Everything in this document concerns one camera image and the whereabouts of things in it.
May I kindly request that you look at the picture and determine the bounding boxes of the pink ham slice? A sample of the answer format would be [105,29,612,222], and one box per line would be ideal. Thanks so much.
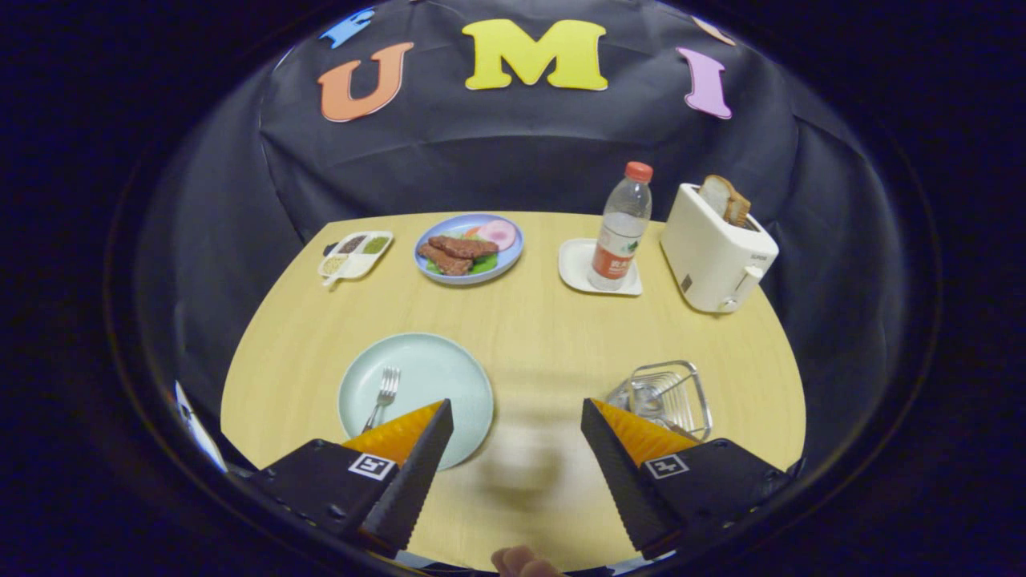
[479,219,519,251]

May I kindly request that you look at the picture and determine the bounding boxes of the pale green plate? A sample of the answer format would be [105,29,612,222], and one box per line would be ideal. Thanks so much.
[337,333,495,471]

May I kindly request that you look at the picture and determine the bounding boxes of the silver fork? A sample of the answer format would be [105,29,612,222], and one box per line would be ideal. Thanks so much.
[362,366,401,434]

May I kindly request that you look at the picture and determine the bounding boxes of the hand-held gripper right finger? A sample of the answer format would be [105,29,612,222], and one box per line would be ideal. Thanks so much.
[580,397,794,562]

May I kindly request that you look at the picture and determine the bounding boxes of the white bread slice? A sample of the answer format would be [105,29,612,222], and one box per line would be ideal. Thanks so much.
[697,175,738,219]

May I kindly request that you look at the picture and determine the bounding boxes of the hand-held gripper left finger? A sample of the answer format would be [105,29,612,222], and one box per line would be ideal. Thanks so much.
[240,398,454,559]

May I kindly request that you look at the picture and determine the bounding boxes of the brown meat piece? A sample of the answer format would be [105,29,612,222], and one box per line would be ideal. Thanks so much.
[417,244,474,277]
[427,235,499,260]

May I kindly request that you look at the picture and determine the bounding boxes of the blue plate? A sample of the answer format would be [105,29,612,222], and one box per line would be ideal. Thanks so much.
[414,212,525,286]

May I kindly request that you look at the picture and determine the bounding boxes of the clear water bottle red cap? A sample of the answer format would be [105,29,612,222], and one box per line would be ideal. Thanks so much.
[587,161,654,292]

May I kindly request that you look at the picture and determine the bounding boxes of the white square coaster tray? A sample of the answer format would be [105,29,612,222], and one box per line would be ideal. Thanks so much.
[558,237,644,297]

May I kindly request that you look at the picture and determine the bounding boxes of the green lettuce leaf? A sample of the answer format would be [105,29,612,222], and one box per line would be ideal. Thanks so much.
[425,255,499,278]

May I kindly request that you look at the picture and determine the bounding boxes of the metal wire basket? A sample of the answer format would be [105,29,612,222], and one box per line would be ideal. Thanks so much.
[605,360,714,443]

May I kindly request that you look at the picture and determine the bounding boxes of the white divided sauce dish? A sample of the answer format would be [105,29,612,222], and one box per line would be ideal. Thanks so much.
[317,231,394,288]

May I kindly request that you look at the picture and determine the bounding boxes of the white toaster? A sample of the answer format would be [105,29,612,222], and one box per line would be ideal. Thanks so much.
[660,183,780,314]

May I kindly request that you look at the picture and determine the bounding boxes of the white board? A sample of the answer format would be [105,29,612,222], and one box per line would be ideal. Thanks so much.
[174,381,229,474]

